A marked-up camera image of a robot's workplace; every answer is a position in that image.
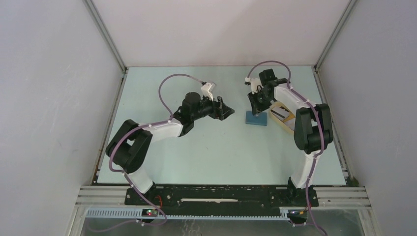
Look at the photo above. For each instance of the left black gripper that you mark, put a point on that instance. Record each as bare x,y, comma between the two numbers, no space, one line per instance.
219,110

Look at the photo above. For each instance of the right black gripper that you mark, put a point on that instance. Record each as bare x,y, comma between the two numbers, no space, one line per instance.
256,107

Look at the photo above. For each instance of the blue card holder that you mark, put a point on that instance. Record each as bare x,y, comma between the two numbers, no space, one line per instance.
260,119

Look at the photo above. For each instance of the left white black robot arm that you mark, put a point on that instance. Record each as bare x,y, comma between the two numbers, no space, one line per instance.
129,146

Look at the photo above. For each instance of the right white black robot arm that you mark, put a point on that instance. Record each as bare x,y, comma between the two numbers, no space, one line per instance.
312,128

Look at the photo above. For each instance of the black striped card in tray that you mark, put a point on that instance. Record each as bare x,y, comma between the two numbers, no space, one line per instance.
280,113

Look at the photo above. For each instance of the beige oval tray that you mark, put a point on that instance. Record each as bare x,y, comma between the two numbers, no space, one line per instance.
289,123

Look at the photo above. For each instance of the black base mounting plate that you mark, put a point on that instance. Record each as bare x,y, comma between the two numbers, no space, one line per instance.
221,200

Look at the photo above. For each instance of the right controller board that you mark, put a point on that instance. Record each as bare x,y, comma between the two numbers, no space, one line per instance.
298,213

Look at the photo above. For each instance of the controller board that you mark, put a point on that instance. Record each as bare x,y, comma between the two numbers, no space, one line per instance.
298,213
150,213

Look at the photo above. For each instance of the left controller board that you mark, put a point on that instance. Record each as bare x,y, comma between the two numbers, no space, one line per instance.
150,213

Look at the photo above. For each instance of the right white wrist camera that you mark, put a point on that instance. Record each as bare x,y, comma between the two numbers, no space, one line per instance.
255,84

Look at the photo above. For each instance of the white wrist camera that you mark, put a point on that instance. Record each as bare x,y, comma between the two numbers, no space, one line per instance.
207,88
255,84

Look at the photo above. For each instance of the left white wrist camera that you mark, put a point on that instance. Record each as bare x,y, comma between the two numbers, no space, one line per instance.
207,88

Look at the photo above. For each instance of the white cable duct strip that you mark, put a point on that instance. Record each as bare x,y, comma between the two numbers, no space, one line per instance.
136,213

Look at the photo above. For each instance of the aluminium frame rail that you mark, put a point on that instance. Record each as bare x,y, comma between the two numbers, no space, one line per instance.
328,197

